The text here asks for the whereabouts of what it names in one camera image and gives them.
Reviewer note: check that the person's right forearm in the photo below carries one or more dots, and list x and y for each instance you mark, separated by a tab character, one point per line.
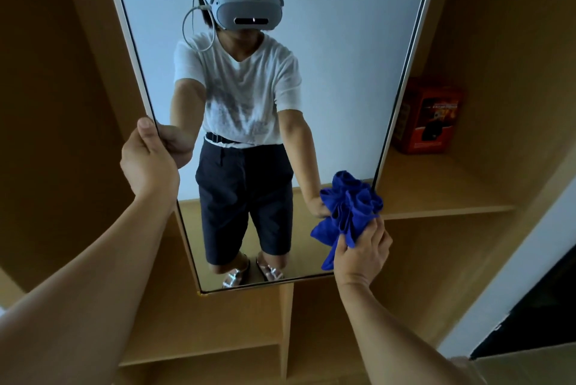
396	344

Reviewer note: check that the red cardboard box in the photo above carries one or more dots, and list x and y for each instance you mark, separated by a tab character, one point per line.
427	121

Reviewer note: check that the person's right hand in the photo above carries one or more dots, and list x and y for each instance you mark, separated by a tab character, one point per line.
360	258

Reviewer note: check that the blue microfibre cloth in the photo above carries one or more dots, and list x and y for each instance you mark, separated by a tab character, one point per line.
348	204

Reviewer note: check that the light wooden wardrobe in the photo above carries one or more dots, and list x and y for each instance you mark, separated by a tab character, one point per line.
495	38

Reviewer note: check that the person's left hand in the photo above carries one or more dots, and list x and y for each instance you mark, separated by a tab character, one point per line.
150	164

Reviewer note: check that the tall framed mirror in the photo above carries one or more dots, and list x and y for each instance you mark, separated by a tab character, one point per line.
351	60

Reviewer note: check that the person's left forearm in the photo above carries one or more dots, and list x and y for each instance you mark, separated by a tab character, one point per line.
76	299

